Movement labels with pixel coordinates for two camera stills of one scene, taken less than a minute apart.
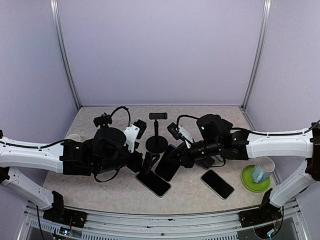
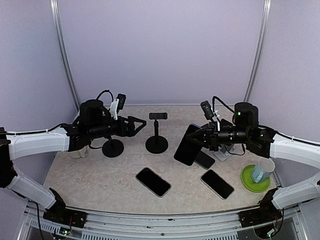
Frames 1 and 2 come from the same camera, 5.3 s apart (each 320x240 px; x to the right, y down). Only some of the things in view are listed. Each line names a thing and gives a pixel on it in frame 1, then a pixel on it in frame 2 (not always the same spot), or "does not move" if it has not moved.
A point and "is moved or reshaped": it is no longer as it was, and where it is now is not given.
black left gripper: [136, 167] to [130, 131]
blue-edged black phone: [166, 168] is moved or reshaped
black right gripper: [184, 159] to [214, 142]
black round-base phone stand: [157, 144] does not move
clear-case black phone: [157, 185] does not move
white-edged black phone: [218, 185] does not move
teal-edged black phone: [206, 162] does not move
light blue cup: [264, 167] does not move
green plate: [248, 181] does not move
